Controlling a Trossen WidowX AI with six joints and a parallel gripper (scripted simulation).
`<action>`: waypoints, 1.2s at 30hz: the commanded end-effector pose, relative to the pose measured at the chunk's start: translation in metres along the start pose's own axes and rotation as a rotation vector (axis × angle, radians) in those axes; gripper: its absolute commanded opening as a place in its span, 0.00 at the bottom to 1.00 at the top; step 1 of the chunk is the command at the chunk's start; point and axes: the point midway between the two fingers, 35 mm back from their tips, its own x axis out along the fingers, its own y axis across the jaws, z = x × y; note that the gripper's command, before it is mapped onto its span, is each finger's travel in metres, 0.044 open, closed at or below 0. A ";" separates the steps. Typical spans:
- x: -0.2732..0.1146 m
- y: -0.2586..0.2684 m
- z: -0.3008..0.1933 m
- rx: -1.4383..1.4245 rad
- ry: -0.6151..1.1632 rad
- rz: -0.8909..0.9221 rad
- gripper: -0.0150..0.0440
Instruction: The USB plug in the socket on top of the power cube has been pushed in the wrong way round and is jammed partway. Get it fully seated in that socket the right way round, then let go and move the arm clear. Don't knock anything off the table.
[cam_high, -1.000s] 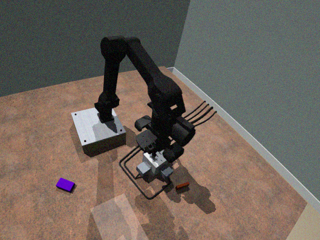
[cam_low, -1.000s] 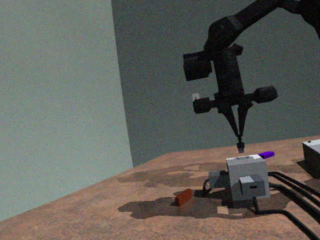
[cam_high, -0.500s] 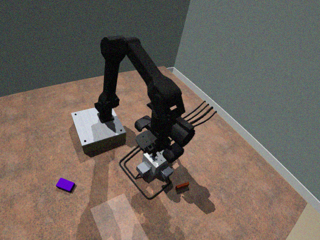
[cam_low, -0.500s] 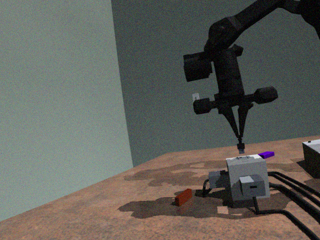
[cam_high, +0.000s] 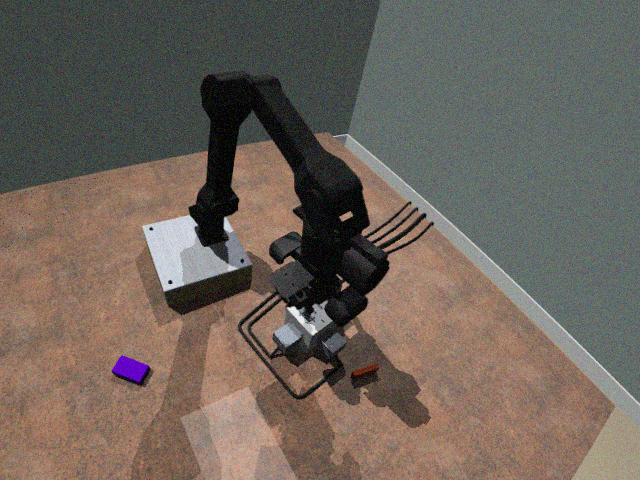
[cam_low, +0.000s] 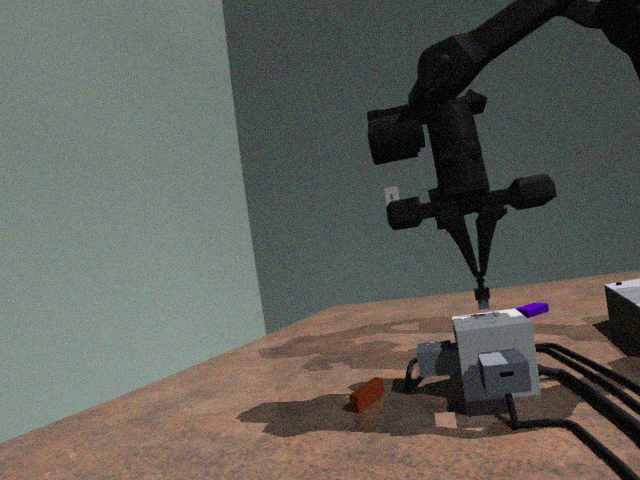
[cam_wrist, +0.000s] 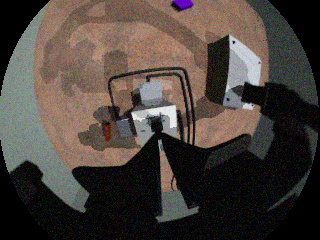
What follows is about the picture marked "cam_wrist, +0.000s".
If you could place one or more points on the purple rectangular block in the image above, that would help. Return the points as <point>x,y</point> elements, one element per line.
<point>182,4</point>

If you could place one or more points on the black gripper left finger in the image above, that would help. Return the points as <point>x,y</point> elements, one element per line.
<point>139,177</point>

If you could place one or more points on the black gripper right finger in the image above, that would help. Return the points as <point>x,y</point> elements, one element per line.
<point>191,165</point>

